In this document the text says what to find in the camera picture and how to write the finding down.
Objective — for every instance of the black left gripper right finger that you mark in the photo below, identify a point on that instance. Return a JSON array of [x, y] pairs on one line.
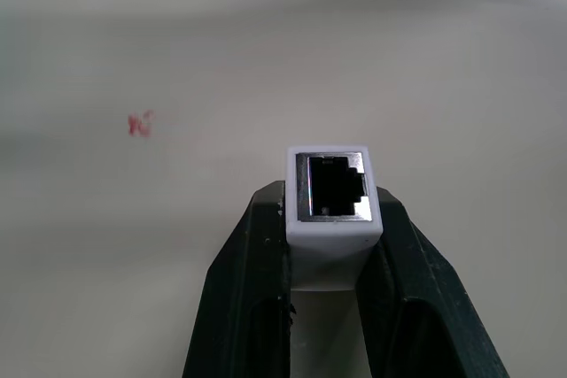
[[425, 298]]

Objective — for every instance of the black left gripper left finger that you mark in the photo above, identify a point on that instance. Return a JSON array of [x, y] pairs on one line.
[[239, 289]]

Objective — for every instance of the white network coupler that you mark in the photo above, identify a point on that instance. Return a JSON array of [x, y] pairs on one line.
[[332, 241]]

